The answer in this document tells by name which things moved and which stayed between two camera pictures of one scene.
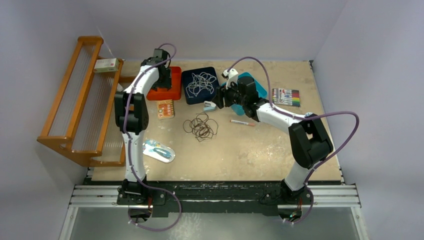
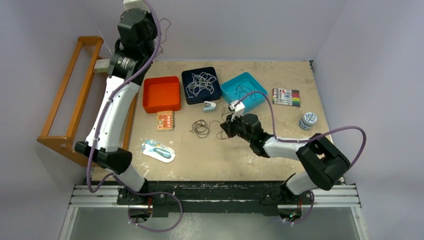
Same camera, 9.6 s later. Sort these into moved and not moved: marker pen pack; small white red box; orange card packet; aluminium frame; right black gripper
Moved: right black gripper; orange card packet
Not moved: aluminium frame; small white red box; marker pen pack
